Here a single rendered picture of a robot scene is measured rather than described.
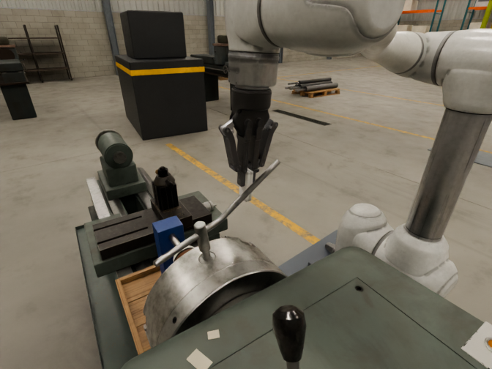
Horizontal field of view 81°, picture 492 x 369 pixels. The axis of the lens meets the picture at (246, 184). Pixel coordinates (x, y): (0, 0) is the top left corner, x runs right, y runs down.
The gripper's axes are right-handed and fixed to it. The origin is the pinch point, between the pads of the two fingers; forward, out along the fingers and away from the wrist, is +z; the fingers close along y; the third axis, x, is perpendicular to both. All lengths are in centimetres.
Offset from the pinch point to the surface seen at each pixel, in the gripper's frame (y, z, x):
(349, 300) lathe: -1.7, 8.3, 28.5
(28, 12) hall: 43, -87, -1389
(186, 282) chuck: 17.4, 13.2, 7.7
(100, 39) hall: -186, -12, -1406
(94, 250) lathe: 29, 44, -53
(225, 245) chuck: 7.0, 11.1, 4.0
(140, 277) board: 18, 47, -34
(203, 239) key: 13.1, 5.5, 6.5
